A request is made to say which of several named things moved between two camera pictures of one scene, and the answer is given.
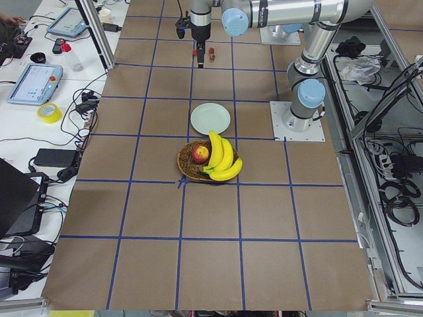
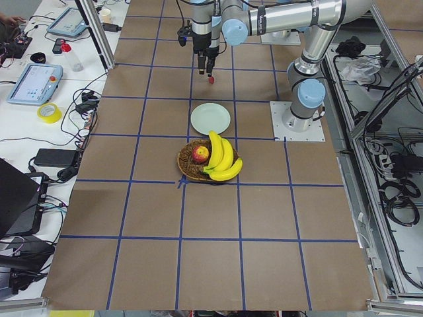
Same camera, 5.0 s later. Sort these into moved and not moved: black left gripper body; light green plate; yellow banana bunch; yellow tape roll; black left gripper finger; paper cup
Moved: black left gripper body; black left gripper finger
Not moved: paper cup; yellow banana bunch; light green plate; yellow tape roll
